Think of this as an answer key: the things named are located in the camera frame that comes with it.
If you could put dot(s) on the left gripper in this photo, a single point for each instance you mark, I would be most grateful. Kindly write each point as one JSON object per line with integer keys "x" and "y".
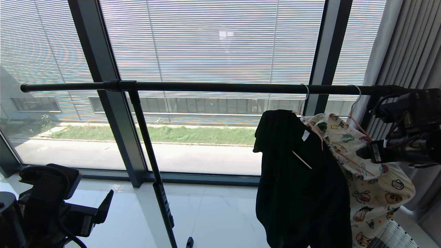
{"x": 75, "y": 220}

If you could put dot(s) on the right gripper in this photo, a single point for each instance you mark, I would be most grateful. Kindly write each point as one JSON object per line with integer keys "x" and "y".
{"x": 386, "y": 151}

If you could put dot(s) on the cream printed garment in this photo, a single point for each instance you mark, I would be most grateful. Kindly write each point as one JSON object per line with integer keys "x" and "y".
{"x": 375, "y": 186}

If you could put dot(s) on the pink clothes hanger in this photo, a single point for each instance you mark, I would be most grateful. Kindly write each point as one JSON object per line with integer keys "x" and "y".
{"x": 305, "y": 96}
{"x": 356, "y": 100}

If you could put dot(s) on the black garment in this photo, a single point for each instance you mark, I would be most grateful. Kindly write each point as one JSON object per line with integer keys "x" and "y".
{"x": 299, "y": 193}

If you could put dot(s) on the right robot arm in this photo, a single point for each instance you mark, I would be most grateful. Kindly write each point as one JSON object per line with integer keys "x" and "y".
{"x": 423, "y": 120}

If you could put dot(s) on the white laundry basket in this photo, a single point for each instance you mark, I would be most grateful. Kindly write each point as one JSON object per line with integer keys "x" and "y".
{"x": 392, "y": 237}

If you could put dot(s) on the black clothes rack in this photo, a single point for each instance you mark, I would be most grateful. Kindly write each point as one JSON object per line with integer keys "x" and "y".
{"x": 206, "y": 86}

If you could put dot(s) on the beige curtain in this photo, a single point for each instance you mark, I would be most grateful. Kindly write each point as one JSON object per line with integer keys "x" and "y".
{"x": 406, "y": 44}

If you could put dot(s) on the window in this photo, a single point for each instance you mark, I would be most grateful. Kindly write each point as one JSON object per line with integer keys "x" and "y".
{"x": 206, "y": 41}

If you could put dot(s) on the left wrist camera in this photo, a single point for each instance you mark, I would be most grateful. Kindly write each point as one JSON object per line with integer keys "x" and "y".
{"x": 48, "y": 182}

